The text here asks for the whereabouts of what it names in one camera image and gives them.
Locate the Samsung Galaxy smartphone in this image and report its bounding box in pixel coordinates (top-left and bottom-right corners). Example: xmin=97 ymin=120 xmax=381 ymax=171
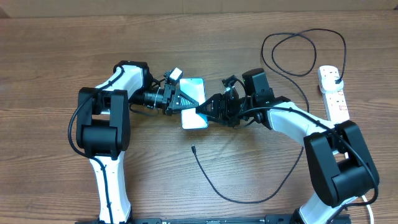
xmin=180 ymin=78 xmax=208 ymax=129

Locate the black USB charging cable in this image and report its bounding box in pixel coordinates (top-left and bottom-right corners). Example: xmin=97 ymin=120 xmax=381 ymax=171
xmin=191 ymin=28 xmax=347 ymax=205

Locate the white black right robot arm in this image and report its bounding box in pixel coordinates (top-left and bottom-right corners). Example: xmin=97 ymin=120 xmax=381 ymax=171
xmin=196 ymin=68 xmax=379 ymax=223

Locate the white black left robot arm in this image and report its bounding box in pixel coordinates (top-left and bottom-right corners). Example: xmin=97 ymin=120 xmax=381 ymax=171
xmin=68 ymin=60 xmax=199 ymax=223

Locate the white charger plug adapter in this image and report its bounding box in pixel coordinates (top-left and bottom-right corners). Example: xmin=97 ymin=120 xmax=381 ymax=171
xmin=319 ymin=73 xmax=344 ymax=93

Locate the white power strip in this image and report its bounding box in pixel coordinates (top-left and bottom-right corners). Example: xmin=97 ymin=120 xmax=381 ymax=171
xmin=317 ymin=65 xmax=349 ymax=123

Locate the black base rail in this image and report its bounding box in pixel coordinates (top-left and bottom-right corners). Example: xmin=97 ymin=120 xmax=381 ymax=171
xmin=74 ymin=214 xmax=352 ymax=224

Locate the white power strip cord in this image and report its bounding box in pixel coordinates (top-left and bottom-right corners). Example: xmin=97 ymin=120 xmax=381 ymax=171
xmin=343 ymin=152 xmax=374 ymax=224

